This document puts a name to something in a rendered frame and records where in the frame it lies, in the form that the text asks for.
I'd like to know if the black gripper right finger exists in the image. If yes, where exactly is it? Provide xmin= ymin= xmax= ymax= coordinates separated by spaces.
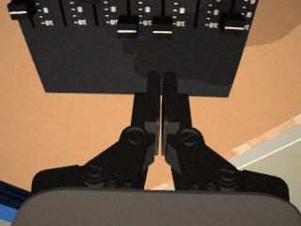
xmin=161 ymin=72 xmax=290 ymax=202

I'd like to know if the black lighting desk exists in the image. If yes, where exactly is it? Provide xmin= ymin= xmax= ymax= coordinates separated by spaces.
xmin=7 ymin=0 xmax=259 ymax=98

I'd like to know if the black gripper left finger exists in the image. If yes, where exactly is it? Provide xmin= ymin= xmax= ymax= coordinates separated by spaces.
xmin=30 ymin=71 xmax=161 ymax=196

